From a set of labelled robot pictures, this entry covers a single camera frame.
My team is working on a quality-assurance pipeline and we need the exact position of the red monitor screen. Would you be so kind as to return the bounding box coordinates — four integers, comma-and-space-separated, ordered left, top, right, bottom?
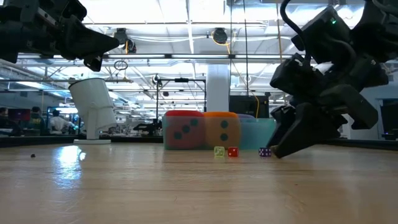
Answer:
7, 108, 32, 122

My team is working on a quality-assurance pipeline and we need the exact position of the black ceiling cord reel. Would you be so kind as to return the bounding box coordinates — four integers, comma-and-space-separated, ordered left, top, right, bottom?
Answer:
212, 27, 229, 45
112, 27, 137, 54

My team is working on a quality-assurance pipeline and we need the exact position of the black table frame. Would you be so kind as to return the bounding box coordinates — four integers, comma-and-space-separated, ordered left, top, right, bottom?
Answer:
0, 135, 398, 152

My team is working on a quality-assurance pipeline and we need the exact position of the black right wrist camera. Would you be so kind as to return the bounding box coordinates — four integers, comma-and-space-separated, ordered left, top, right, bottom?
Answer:
290, 5, 354, 65

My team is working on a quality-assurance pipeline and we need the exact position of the black gantry frame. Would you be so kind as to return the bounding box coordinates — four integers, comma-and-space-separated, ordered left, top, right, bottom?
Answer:
155, 73, 207, 113

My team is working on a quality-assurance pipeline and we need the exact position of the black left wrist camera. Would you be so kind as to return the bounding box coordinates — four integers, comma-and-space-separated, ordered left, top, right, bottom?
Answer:
30, 0, 88, 22

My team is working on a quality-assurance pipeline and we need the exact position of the black hanging ring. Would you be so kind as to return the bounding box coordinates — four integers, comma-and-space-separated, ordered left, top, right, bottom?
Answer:
113, 59, 129, 71

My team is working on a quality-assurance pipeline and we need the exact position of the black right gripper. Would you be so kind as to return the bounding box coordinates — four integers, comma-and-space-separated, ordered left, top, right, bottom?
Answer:
266, 52, 390, 159

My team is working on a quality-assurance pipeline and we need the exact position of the large red foam die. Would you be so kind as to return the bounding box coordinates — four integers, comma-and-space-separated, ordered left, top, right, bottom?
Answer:
164, 110, 206, 151

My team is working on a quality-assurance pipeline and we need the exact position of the teal translucent plastic bin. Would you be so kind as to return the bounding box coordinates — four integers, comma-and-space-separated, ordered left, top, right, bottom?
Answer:
161, 116, 277, 151

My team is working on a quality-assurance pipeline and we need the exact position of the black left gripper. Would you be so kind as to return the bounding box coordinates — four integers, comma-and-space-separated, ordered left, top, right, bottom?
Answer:
0, 11, 121, 73

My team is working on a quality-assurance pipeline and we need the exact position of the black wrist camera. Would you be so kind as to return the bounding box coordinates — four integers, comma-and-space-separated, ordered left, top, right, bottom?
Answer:
290, 5, 354, 65
30, 0, 88, 22

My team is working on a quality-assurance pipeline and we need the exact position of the white building column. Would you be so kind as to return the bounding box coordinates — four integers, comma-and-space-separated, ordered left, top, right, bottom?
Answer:
206, 63, 231, 113

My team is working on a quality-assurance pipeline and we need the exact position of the white cylindrical device on stand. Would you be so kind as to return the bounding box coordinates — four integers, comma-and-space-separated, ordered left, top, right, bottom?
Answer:
68, 77, 118, 145

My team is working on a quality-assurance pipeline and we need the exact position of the black computer box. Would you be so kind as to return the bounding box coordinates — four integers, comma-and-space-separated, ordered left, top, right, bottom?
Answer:
229, 95, 270, 118

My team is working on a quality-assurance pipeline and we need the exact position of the large orange foam die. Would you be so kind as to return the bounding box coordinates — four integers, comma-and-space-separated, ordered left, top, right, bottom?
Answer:
203, 111, 241, 149

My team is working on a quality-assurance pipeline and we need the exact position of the dark monitor screen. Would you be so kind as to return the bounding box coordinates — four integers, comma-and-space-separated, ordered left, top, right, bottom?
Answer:
379, 98, 398, 141

